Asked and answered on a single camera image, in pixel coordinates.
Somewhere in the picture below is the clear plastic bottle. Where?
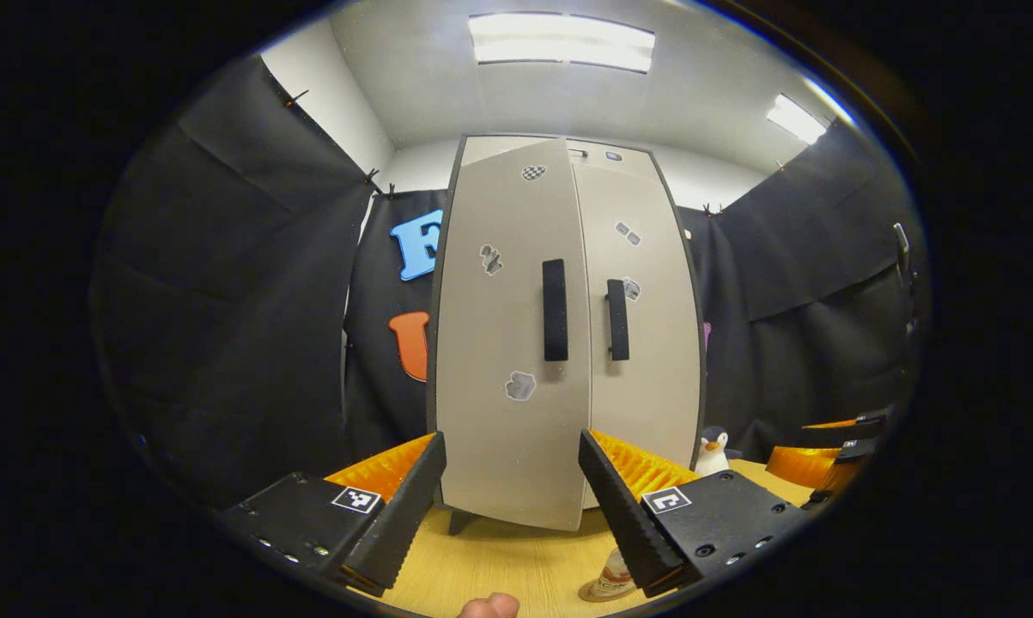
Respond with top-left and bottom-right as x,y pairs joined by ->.
598,548 -> 635,595

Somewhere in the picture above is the small ceiling light panel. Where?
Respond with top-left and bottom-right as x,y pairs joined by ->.
767,93 -> 829,145

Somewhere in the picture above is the large ceiling light panel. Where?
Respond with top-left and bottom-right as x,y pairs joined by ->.
469,12 -> 656,74

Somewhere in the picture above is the grey cabinet door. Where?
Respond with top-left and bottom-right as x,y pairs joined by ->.
568,142 -> 706,509
434,137 -> 594,533

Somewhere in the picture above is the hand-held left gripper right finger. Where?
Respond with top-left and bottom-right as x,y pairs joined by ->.
577,428 -> 813,599

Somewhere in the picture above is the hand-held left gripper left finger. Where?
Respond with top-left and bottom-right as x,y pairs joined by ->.
216,431 -> 448,599

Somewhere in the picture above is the grey cabinet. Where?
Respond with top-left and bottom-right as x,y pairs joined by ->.
426,133 -> 710,537

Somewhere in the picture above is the penguin plush toy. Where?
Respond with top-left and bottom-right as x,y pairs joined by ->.
694,427 -> 743,478

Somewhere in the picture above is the black backdrop cloth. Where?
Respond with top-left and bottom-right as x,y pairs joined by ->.
91,56 -> 929,507

